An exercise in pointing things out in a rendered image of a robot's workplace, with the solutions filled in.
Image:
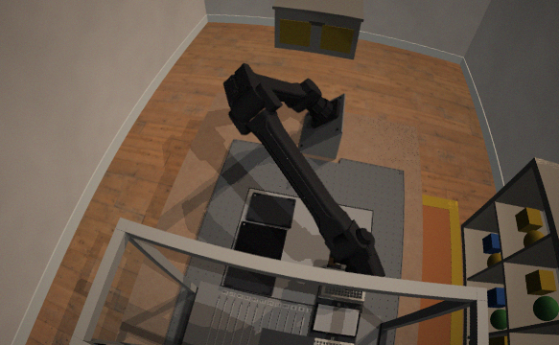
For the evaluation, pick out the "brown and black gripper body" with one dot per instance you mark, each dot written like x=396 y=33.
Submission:
x=335 y=260

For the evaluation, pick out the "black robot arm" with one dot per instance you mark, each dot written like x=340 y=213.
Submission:
x=346 y=241

